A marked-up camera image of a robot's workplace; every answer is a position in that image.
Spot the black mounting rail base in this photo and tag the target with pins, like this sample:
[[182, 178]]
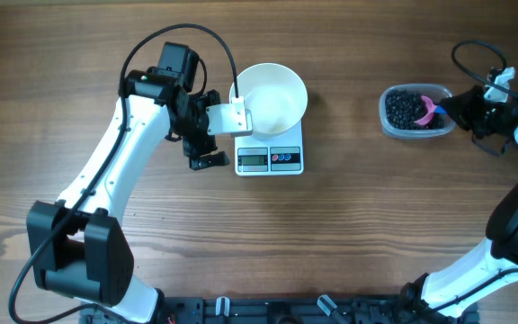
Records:
[[359, 310]]

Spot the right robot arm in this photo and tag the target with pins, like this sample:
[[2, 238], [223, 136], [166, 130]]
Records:
[[441, 296]]

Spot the clear plastic container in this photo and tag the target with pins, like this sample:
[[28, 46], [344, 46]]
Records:
[[436, 93]]

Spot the white digital kitchen scale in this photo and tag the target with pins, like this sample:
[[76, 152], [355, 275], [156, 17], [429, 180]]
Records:
[[282, 155]]

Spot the pink scoop with blue handle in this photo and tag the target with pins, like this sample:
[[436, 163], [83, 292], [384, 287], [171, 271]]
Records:
[[431, 109]]

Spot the black beans pile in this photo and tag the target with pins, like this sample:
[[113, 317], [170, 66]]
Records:
[[403, 108]]

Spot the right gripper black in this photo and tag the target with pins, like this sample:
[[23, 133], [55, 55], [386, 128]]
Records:
[[461, 105]]

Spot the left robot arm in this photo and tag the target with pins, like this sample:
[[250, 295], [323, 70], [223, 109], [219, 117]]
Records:
[[78, 248]]

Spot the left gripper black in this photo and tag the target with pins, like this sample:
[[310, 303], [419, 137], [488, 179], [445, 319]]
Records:
[[206, 144]]

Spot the white bowl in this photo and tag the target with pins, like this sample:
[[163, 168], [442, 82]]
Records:
[[275, 96]]

